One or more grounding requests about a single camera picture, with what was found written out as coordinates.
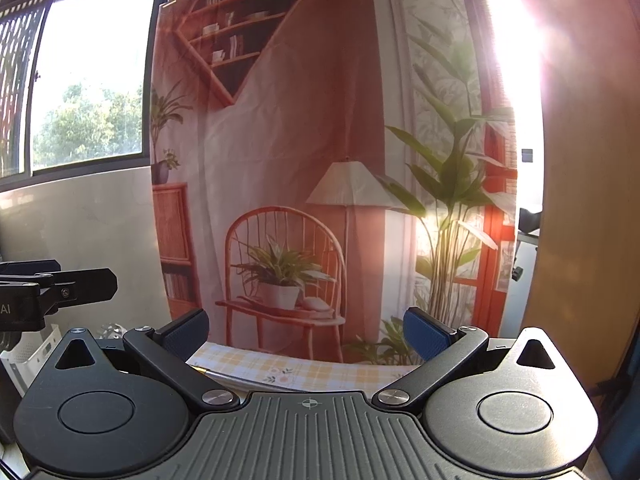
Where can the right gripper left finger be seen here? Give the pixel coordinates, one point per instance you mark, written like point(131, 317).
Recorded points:
point(162, 356)

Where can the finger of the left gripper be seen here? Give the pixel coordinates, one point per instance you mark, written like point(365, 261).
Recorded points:
point(64, 289)

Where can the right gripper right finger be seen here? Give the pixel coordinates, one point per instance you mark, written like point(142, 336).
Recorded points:
point(445, 353)

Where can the telescopic metal pole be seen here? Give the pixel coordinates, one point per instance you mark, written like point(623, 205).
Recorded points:
point(224, 379)

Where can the white perforated laundry basket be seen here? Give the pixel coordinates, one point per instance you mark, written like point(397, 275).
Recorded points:
point(24, 362)

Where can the checked floral tablecloth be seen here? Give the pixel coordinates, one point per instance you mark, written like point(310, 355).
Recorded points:
point(281, 373)

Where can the wooden board panel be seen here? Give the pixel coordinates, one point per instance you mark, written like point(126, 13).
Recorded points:
point(585, 288)

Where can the printed room backdrop cloth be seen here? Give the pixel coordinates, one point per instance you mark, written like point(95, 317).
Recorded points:
point(322, 166)

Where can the window with dark frame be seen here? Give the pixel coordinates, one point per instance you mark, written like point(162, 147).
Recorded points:
point(76, 90)

